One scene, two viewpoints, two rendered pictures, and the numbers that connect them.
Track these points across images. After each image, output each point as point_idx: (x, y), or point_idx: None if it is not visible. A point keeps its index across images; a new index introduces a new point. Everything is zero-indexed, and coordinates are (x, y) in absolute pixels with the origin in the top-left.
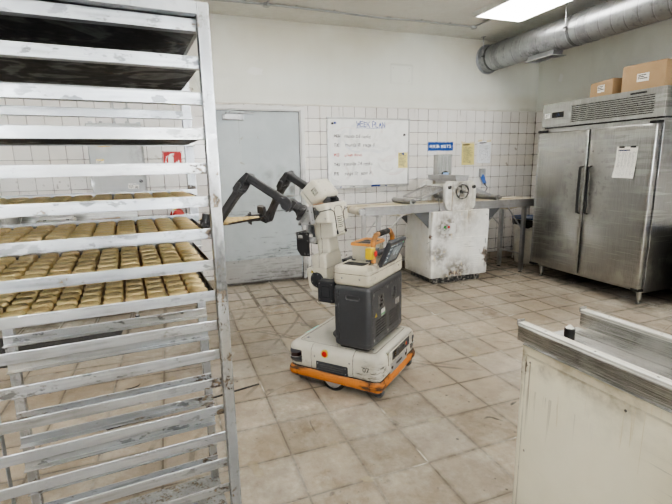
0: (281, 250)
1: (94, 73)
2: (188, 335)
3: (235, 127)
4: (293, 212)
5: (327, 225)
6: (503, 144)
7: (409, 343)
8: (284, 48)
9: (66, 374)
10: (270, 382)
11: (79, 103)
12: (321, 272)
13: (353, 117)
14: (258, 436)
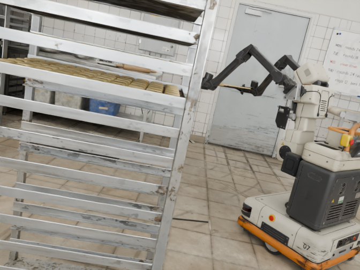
0: (260, 129)
1: None
2: (157, 148)
3: (253, 21)
4: (279, 100)
5: (310, 106)
6: None
7: (357, 240)
8: None
9: (80, 163)
10: (217, 224)
11: None
12: (291, 147)
13: (359, 32)
14: (193, 263)
